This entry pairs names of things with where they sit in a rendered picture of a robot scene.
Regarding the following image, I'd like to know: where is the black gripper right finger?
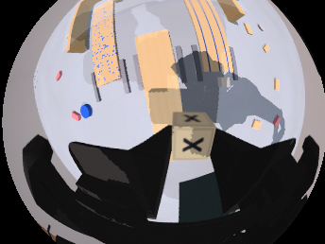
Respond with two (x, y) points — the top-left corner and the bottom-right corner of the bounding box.
(209, 129), (296, 214)

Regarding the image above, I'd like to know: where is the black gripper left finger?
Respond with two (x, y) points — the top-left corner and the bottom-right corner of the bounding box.
(68, 125), (173, 220)

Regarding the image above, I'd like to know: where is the tan cube with black x marks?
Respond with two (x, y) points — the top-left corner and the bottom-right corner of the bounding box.
(171, 111), (216, 161)

